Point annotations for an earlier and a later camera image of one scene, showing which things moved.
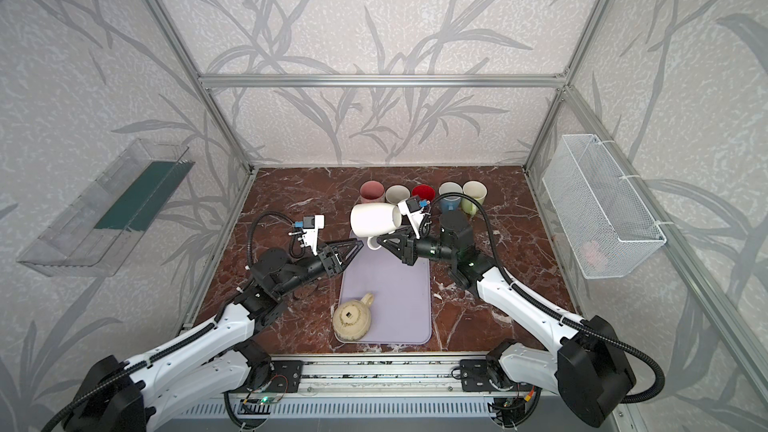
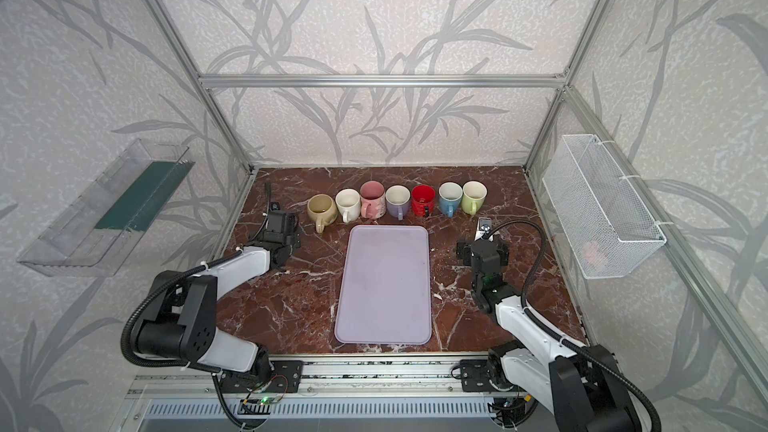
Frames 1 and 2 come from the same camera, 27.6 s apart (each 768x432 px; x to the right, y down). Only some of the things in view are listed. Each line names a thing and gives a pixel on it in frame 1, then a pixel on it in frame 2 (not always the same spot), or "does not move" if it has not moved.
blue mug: [450, 203] does not move
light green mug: [475, 189] does not move
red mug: [424, 191] does not move
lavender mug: [397, 193] does not move
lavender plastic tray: [401, 313] does not move
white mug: [372, 220] -> [348, 202]
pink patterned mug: [371, 192] does not move
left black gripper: [330, 258] -> [279, 219]
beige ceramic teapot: [351, 318] -> [322, 210]
